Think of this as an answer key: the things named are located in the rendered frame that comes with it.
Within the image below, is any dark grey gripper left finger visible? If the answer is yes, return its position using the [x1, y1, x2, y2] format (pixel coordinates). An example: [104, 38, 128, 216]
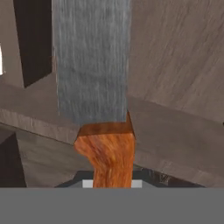
[54, 170, 95, 189]

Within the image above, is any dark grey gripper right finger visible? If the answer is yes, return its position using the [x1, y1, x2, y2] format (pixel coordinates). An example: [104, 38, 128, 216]
[130, 164, 206, 189]

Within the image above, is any cleaver with wooden handle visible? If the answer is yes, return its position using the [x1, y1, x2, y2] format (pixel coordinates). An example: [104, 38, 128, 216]
[51, 0, 137, 189]

